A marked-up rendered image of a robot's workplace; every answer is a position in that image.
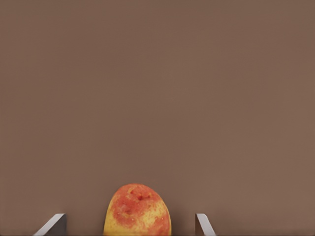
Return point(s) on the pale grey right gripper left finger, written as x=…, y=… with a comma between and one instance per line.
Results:
x=54, y=225

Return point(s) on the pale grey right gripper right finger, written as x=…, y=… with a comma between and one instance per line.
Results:
x=203, y=225

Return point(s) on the red and yellow potato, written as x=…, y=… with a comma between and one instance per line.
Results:
x=137, y=211

